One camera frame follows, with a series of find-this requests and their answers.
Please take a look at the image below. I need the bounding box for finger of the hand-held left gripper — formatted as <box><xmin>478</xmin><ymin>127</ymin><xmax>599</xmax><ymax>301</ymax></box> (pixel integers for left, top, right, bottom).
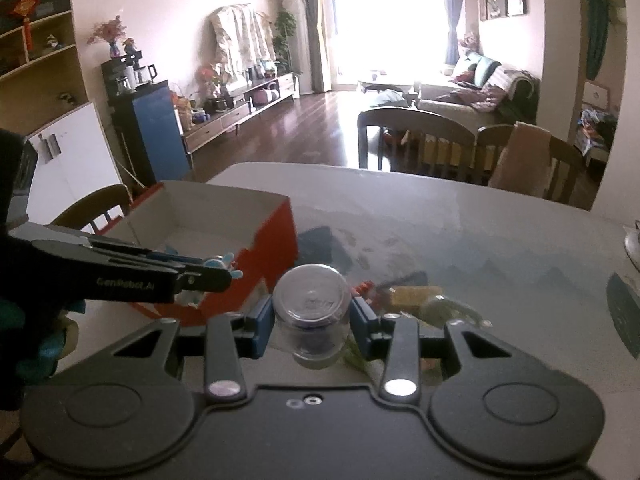
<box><xmin>65</xmin><ymin>247</ymin><xmax>244</xmax><ymax>306</ymax></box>
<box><xmin>87</xmin><ymin>237</ymin><xmax>211</xmax><ymax>267</ymax></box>

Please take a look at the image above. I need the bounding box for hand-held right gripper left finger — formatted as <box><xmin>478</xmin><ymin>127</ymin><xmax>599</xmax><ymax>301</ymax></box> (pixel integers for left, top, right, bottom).
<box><xmin>115</xmin><ymin>296</ymin><xmax>276</xmax><ymax>401</ymax></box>

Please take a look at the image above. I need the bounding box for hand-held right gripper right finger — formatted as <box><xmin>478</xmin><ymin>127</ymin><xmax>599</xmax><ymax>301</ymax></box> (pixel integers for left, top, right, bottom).
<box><xmin>349</xmin><ymin>297</ymin><xmax>508</xmax><ymax>403</ymax></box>

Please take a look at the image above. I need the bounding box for light blue small toy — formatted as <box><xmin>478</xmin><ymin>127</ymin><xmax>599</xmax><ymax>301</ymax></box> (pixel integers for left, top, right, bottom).
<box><xmin>177</xmin><ymin>252</ymin><xmax>244</xmax><ymax>311</ymax></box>

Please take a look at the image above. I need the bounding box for clear jar with dark contents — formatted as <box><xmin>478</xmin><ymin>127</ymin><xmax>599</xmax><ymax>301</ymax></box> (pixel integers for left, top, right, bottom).
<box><xmin>271</xmin><ymin>263</ymin><xmax>352</xmax><ymax>368</ymax></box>

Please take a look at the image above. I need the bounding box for red cardboard box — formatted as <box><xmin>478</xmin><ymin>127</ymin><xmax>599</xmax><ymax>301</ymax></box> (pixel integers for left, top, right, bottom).
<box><xmin>95</xmin><ymin>181</ymin><xmax>300</xmax><ymax>328</ymax></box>

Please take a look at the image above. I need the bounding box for person's left hand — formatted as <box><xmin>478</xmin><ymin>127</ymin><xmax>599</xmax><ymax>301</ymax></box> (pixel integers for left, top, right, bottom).
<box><xmin>0</xmin><ymin>300</ymin><xmax>86</xmax><ymax>386</ymax></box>

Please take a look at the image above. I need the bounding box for yellow packet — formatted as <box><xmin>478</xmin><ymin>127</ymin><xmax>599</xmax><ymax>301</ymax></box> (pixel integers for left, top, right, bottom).
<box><xmin>390</xmin><ymin>285</ymin><xmax>446</xmax><ymax>308</ymax></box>

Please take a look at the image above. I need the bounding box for wooden chair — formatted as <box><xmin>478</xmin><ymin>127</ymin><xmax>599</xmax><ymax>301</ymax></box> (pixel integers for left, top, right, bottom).
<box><xmin>50</xmin><ymin>184</ymin><xmax>133</xmax><ymax>236</ymax></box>
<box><xmin>357</xmin><ymin>107</ymin><xmax>476</xmax><ymax>181</ymax></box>
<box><xmin>477</xmin><ymin>124</ymin><xmax>591</xmax><ymax>206</ymax></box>

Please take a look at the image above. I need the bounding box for broom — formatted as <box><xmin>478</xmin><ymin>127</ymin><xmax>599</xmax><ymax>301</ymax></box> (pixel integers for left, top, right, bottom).
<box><xmin>117</xmin><ymin>130</ymin><xmax>151</xmax><ymax>188</ymax></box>

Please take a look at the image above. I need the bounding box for white cabinet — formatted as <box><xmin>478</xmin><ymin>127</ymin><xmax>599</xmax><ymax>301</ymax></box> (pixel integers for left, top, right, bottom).
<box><xmin>25</xmin><ymin>101</ymin><xmax>126</xmax><ymax>226</ymax></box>

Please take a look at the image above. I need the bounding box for black cabinet with blue front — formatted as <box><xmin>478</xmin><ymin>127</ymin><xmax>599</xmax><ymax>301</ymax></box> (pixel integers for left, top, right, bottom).
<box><xmin>107</xmin><ymin>80</ymin><xmax>193</xmax><ymax>186</ymax></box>

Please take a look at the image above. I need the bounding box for low wooden media console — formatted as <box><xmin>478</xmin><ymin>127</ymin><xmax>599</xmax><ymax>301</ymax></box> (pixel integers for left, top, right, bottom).
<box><xmin>180</xmin><ymin>71</ymin><xmax>301</xmax><ymax>153</ymax></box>

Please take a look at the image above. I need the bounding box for pink flower bouquet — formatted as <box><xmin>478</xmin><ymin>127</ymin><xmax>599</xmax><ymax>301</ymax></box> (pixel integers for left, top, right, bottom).
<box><xmin>197</xmin><ymin>62</ymin><xmax>233</xmax><ymax>98</ymax></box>

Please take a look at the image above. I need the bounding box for black coffee machine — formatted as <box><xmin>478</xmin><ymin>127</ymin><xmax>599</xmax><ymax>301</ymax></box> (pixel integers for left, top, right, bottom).
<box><xmin>101</xmin><ymin>50</ymin><xmax>158</xmax><ymax>98</ymax></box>

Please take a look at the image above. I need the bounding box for rack of light clothes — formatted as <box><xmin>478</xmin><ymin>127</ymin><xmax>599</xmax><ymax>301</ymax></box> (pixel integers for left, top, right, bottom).
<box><xmin>207</xmin><ymin>4</ymin><xmax>278</xmax><ymax>78</ymax></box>

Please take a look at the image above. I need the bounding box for blue floor cushion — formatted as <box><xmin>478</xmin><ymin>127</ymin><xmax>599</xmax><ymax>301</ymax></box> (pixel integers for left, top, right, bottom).
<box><xmin>370</xmin><ymin>89</ymin><xmax>416</xmax><ymax>108</ymax></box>

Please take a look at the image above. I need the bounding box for beige towel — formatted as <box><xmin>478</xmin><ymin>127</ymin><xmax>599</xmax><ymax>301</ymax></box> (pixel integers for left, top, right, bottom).
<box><xmin>487</xmin><ymin>121</ymin><xmax>553</xmax><ymax>198</ymax></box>

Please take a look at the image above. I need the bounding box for vase with pink flowers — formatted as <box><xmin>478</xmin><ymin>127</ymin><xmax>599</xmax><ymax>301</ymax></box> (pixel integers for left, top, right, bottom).
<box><xmin>87</xmin><ymin>15</ymin><xmax>128</xmax><ymax>58</ymax></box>

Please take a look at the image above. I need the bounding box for sofa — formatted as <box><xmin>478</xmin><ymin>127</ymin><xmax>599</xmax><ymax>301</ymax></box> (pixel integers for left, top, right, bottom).
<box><xmin>417</xmin><ymin>52</ymin><xmax>541</xmax><ymax>126</ymax></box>

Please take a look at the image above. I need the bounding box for coffee table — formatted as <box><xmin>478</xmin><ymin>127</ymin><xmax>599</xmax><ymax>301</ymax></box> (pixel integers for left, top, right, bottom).
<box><xmin>357</xmin><ymin>72</ymin><xmax>421</xmax><ymax>96</ymax></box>

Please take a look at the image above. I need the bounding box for white standing air conditioner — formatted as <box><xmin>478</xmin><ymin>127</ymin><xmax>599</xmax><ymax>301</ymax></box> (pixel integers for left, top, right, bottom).
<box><xmin>282</xmin><ymin>0</ymin><xmax>313</xmax><ymax>98</ymax></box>

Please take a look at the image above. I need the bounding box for green potted plant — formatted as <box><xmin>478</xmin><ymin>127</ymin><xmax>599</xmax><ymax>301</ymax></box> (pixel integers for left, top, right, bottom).
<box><xmin>272</xmin><ymin>10</ymin><xmax>297</xmax><ymax>73</ymax></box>

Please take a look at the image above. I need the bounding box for red knot ornament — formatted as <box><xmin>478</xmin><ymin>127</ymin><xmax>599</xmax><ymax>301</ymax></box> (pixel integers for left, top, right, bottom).
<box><xmin>9</xmin><ymin>0</ymin><xmax>42</xmax><ymax>51</ymax></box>

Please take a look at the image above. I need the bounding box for grey curtain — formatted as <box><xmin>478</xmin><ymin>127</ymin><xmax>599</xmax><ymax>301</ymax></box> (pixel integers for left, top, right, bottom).
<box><xmin>297</xmin><ymin>0</ymin><xmax>331</xmax><ymax>93</ymax></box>

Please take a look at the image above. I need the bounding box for grey dish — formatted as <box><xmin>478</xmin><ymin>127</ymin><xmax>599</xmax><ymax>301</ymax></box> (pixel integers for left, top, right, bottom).
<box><xmin>622</xmin><ymin>227</ymin><xmax>640</xmax><ymax>268</ymax></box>

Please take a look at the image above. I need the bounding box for plaid blanket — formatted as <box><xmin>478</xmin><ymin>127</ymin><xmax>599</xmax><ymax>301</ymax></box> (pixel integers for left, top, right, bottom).
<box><xmin>492</xmin><ymin>67</ymin><xmax>538</xmax><ymax>111</ymax></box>

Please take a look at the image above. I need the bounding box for colourful bedding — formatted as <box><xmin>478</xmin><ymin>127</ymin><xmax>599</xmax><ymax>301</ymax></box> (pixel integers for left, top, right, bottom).
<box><xmin>580</xmin><ymin>105</ymin><xmax>618</xmax><ymax>156</ymax></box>

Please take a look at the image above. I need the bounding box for blue curtain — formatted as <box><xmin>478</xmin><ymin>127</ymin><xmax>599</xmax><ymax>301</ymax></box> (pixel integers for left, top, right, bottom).
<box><xmin>437</xmin><ymin>0</ymin><xmax>463</xmax><ymax>66</ymax></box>

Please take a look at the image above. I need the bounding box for teal curtain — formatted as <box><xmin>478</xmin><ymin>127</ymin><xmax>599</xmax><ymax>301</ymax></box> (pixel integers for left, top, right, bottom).
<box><xmin>586</xmin><ymin>0</ymin><xmax>611</xmax><ymax>81</ymax></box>

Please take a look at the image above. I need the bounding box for wooden wall shelf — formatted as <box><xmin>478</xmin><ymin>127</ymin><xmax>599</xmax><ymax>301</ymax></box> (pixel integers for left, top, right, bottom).
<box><xmin>0</xmin><ymin>0</ymin><xmax>88</xmax><ymax>131</ymax></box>

